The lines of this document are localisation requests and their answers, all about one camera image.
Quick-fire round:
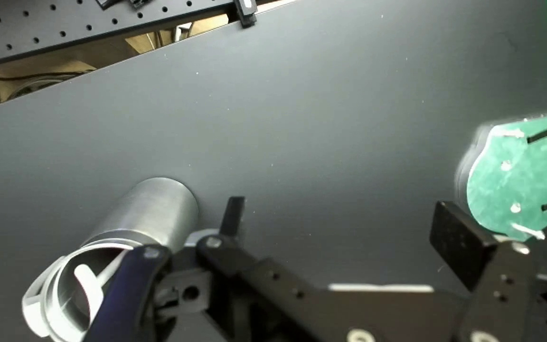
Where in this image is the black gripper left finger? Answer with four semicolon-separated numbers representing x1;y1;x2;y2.
82;196;327;342

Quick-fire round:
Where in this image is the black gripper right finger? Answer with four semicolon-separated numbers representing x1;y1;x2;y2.
427;200;541;342

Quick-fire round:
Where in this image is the stainless steel flask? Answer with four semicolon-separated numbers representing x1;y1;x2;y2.
21;175;203;342

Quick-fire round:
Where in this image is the white bottle brush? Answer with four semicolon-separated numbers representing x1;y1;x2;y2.
72;249;129;319

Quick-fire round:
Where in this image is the silver bolt on plate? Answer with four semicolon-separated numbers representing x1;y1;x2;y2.
511;220;547;241

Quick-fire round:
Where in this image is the green metal mounting plate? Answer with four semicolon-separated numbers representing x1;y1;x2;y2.
454;110;547;243

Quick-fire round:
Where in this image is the black perforated breadboard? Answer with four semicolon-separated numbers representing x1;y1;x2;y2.
0;0;237;72

